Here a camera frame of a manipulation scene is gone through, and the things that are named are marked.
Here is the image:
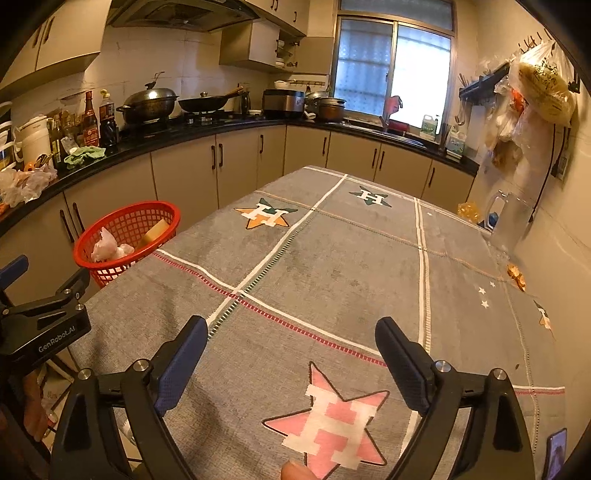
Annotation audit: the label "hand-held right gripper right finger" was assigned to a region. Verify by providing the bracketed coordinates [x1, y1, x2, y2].
[375, 317, 536, 480]

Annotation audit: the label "lidded steel wok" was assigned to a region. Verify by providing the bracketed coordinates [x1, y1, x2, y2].
[116, 71, 179, 125]

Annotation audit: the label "person's left hand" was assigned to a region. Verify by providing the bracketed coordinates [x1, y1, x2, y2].
[22, 373, 52, 442]

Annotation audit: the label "grey star printed tablecloth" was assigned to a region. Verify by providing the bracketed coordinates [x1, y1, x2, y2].
[68, 165, 567, 480]

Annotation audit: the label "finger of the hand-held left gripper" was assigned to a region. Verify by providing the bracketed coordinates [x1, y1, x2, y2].
[0, 255, 29, 294]
[0, 268, 91, 324]

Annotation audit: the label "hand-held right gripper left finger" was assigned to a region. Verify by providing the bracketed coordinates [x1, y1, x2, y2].
[50, 316, 209, 480]

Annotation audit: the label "kitchen window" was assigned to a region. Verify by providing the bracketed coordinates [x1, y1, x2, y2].
[332, 0, 457, 127]

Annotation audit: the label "gas stove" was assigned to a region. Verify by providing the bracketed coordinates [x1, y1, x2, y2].
[182, 112, 234, 128]

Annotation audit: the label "gold candy wrapper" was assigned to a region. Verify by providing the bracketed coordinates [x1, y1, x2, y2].
[506, 263, 527, 292]

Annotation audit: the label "crumpled clear plastic bag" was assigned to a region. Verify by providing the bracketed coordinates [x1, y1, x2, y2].
[0, 165, 59, 207]

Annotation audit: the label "clear glass pitcher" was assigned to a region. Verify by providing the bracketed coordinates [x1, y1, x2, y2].
[489, 189, 537, 253]

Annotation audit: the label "green dish cloth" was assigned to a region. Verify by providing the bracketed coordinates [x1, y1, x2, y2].
[63, 145, 107, 169]

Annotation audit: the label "black kitchen countertop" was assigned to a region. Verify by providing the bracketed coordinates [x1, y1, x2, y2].
[0, 115, 481, 227]

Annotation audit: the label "red rubber glove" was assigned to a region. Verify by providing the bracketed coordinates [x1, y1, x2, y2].
[385, 95, 404, 126]

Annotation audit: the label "beige wall cabinet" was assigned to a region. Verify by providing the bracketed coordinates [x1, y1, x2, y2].
[0, 0, 112, 91]
[219, 20, 302, 73]

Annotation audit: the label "red label sauce bottle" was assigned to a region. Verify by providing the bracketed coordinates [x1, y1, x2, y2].
[82, 91, 100, 145]

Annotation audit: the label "white electric kettle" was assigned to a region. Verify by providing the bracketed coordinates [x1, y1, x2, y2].
[13, 115, 52, 172]

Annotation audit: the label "black wall rack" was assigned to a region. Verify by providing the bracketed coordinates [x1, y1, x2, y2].
[459, 62, 511, 100]

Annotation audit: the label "crumpled yellow plastic bag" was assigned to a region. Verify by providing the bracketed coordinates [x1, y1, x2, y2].
[457, 200, 484, 223]

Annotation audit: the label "translucent white plastic bag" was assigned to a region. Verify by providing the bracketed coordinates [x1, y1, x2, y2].
[90, 228, 135, 263]

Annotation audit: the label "steel range hood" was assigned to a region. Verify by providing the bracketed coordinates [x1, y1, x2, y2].
[108, 0, 260, 33]

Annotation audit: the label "stacked cooking pots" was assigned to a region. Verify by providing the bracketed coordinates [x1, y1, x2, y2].
[304, 91, 347, 123]

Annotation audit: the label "black wok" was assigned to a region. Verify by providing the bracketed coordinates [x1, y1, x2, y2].
[177, 85, 244, 114]

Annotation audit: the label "black power plug with cable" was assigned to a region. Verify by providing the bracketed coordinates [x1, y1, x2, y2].
[526, 124, 574, 222]

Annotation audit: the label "beige kitchen base cabinets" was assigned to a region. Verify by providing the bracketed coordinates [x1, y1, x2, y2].
[0, 124, 476, 319]

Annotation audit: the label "red plastic mesh basket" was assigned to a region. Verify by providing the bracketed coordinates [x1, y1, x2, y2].
[73, 200, 182, 288]

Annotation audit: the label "black wall hooks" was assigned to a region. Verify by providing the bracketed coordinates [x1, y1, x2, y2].
[516, 27, 556, 52]

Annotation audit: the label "hanging plastic bags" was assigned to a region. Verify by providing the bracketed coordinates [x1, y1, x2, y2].
[484, 76, 527, 169]

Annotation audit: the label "hanging yellow noodle bag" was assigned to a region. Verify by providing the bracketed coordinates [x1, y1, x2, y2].
[516, 43, 578, 126]

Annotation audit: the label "person's right hand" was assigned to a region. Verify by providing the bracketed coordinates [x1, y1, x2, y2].
[281, 461, 311, 480]

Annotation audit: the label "steel rice cooker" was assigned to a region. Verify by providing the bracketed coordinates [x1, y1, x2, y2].
[262, 89, 306, 119]

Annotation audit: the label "black smartphone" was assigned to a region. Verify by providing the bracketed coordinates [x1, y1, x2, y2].
[547, 428, 568, 480]

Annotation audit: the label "dark soy sauce bottle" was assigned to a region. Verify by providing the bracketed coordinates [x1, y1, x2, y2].
[99, 89, 119, 147]

